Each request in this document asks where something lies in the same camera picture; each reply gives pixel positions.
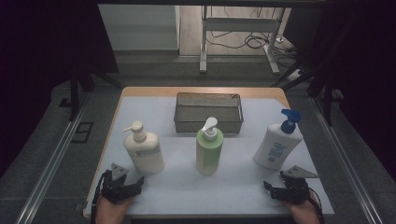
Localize pale blue table mat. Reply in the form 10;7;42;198
84;95;336;217

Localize black cables on floor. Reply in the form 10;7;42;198
206;7;301;68

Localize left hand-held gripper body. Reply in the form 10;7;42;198
100;162;138;205

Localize green pump bottle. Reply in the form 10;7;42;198
195;116;225;176

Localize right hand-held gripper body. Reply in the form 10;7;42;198
274;164;320;205

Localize aluminium rail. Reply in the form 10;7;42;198
309;96;385;224
14;92;92;224

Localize white bottle with blue pump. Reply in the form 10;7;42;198
252;108;304;171

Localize white panel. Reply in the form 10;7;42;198
97;4;181;52

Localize white metal desk frame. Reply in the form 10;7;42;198
199;5;286;76

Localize person's left hand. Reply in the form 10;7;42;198
92;195;134;224

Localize cream pump bottle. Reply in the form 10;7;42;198
121;119;165;175

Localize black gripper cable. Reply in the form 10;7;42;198
90;170;110;224
307;186;325;224

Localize black metal stand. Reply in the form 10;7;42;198
270;60;344;127
58;64;126;123

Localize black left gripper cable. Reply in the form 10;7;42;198
90;170;110;224

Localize grey metal mesh basket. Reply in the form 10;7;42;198
173;91;245;135

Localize white power strip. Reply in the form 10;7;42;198
287;69;304;82

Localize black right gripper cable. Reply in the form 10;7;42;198
307;186;325;224

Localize dark curtain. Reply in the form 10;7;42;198
306;0;396;174
0;0;120;179

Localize person's right hand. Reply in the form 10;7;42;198
280;189;325;224

